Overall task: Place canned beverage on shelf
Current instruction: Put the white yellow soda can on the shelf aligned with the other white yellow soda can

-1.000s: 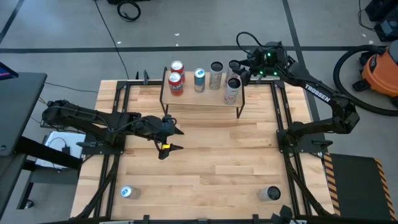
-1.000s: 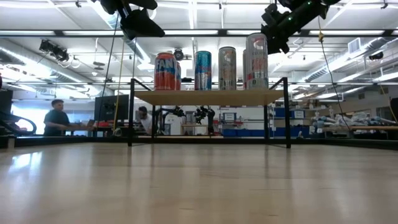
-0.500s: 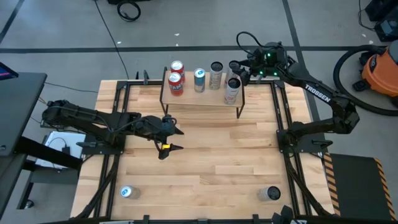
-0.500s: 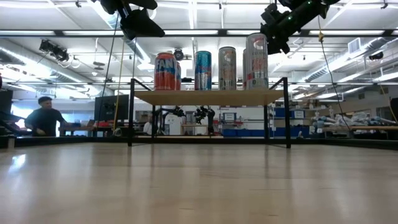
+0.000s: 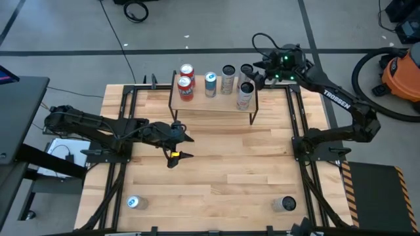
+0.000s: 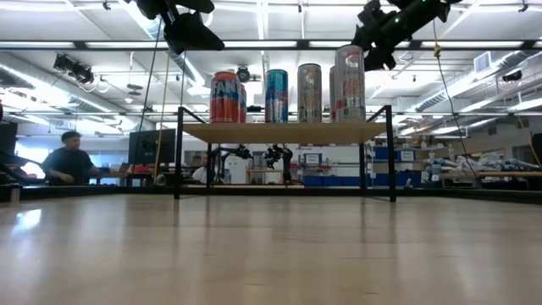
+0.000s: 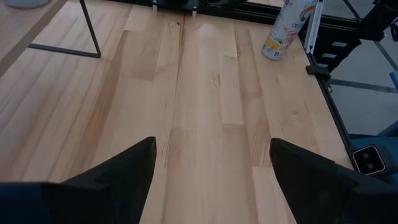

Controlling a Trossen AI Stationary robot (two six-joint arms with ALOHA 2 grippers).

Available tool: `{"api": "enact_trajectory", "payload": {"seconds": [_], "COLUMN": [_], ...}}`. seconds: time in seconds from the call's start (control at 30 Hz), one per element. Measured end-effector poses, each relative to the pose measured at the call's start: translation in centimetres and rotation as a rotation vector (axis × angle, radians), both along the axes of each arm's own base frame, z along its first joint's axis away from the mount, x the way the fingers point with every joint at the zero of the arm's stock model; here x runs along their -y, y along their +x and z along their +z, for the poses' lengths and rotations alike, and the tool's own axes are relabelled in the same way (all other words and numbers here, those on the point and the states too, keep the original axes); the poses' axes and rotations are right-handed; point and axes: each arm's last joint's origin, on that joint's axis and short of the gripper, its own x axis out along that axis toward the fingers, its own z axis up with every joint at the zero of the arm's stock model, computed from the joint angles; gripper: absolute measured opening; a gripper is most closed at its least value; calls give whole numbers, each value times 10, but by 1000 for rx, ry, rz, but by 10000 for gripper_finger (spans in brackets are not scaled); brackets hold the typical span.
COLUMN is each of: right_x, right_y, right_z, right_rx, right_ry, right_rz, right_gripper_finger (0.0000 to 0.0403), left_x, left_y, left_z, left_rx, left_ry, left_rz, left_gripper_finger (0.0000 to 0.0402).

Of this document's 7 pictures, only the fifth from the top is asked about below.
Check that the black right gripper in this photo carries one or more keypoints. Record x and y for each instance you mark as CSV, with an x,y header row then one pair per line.
x,y
287,65

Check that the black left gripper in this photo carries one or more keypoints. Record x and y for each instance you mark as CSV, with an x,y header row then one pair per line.
x,y
165,134

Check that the white Celsius Peach Vibe can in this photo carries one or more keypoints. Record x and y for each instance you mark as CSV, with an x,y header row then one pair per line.
x,y
245,69
245,96

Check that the white Celsius can orange print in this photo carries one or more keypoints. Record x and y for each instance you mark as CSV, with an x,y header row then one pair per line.
x,y
227,80

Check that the blue Red Bull can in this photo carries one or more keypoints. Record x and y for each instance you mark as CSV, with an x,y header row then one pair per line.
x,y
210,86

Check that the orange-red soda can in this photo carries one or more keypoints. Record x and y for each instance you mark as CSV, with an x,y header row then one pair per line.
x,y
185,90

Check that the silver and blue slim can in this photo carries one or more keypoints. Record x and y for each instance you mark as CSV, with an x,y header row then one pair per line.
x,y
137,202

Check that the red cola can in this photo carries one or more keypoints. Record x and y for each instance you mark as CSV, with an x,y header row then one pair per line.
x,y
187,69

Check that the silver can with black lid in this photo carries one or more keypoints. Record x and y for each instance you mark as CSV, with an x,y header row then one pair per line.
x,y
283,204

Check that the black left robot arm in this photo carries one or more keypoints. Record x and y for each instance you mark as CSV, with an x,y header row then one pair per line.
x,y
92,123

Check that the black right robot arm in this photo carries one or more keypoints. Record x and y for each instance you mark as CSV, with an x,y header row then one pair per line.
x,y
338,100

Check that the small yellow tag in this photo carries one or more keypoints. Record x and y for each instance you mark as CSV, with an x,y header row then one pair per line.
x,y
175,154

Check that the orange shop vacuum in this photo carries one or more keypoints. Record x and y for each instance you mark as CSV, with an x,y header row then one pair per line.
x,y
402,78
355,78

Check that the white flat box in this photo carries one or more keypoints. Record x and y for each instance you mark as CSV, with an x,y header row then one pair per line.
x,y
59,147

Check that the black equipment case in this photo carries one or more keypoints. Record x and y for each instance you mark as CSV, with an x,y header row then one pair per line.
x,y
407,19

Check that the black desk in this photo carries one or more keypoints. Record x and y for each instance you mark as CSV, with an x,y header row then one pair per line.
x,y
19,114

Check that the black mat with hazard stripes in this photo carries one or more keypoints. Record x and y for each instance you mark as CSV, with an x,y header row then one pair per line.
x,y
374,196

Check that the black computer monitor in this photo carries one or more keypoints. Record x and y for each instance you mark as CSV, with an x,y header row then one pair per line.
x,y
6,76

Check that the wooden shelf with black frame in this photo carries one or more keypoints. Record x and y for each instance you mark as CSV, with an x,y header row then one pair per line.
x,y
213,105

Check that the black aluminium rig frame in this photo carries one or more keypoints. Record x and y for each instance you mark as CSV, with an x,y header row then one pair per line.
x,y
144,87

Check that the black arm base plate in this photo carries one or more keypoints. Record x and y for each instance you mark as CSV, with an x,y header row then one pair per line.
x,y
98,157
328,149

